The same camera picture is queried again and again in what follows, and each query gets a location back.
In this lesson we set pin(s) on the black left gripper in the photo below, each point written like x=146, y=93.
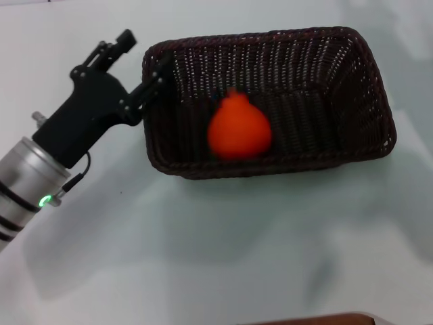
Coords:
x=91, y=98

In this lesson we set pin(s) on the dark woven rectangular basket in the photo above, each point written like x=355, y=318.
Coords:
x=304, y=67

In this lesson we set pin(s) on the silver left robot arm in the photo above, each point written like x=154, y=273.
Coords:
x=23, y=176

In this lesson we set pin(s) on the orange toy pomegranate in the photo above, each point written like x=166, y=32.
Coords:
x=238, y=130

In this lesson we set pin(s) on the brown wooden object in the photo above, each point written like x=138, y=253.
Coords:
x=314, y=320

